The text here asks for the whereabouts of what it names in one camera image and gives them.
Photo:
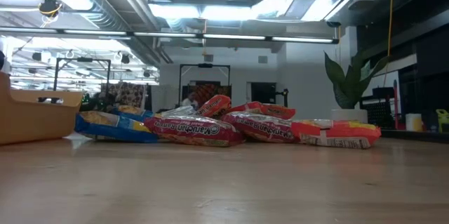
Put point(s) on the orange Maruchan ramen packet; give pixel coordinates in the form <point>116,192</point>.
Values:
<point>214,104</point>
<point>270,110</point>
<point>336,133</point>

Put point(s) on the red Maruchan ramen packet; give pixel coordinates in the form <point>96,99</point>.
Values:
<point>194,131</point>
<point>261,127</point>

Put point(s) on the patterned hanging cloth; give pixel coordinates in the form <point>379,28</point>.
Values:
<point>129,94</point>
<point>207,90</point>

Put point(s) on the person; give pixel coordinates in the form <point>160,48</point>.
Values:
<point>190,102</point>

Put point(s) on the dark monitor screen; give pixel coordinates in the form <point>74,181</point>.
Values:
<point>263,93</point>

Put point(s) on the long linear ceiling light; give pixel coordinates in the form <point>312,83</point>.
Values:
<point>231,37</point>

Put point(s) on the bright ceiling light panel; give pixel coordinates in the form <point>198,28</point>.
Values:
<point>210,12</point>
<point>322,6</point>

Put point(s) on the snake plant in white pot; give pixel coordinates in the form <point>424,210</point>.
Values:
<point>349,87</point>

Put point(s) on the black mesh crate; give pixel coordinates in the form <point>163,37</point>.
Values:
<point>379,113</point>

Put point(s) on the yellow-orange plastic bin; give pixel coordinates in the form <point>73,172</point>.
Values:
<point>31,122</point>

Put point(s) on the black ceiling dome device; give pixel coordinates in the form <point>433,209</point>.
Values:
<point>50,7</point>

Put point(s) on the yellow-green container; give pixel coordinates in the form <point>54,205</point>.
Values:
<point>443,120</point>

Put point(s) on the black background rig frame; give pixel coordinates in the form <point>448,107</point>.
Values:
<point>84,59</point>
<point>205,65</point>

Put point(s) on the grey square wall vent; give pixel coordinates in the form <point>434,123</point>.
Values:
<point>208,58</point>
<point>262,59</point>

